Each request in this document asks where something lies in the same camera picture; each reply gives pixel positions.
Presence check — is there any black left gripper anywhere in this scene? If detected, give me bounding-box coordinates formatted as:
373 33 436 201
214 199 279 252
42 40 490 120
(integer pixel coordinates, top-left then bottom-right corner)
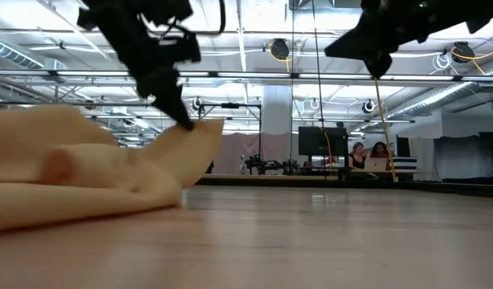
77 0 202 132

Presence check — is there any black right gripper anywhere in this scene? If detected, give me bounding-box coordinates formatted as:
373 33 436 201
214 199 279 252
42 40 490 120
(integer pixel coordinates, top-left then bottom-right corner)
324 0 436 79

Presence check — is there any orange waffle weave towel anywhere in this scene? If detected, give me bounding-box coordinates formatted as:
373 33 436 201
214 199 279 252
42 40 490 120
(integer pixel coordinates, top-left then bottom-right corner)
0 104 225 234

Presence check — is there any pink curtain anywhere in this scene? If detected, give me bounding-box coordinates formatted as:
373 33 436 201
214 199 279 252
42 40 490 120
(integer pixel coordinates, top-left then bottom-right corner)
212 132 299 176

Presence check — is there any black computer monitor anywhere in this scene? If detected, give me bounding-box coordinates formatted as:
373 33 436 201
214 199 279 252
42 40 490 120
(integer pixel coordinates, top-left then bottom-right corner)
297 126 349 157

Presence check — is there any person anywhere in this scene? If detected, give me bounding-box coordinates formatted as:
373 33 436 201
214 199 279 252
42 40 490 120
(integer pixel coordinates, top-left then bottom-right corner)
348 141 370 169
369 140 392 172

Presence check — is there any small black monitor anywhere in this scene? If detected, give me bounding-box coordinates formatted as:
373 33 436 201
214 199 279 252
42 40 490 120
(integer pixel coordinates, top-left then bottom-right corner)
395 135 411 158

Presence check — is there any silver laptop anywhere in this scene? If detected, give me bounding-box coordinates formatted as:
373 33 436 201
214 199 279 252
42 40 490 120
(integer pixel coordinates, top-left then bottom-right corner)
363 157 388 173

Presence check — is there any black white striped box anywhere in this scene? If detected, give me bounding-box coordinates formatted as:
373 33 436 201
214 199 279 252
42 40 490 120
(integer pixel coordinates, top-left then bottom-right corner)
392 156 418 172

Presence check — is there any white curtain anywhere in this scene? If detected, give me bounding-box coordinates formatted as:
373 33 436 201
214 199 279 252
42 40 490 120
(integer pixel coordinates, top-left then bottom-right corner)
434 135 493 181

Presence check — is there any black metal stand frame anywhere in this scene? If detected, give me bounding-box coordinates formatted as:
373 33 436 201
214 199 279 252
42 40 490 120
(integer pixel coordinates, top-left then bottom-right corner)
197 102 263 161

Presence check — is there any yellow hanging cable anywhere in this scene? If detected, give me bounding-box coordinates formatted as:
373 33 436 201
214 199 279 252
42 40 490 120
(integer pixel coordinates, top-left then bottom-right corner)
373 77 398 182

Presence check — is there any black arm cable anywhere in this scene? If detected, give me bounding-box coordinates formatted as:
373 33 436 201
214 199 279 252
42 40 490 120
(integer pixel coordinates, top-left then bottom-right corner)
140 0 226 36

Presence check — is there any black aluminium table frame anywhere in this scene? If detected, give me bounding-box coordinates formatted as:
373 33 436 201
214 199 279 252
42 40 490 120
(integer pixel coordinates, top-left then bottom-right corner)
194 176 493 198

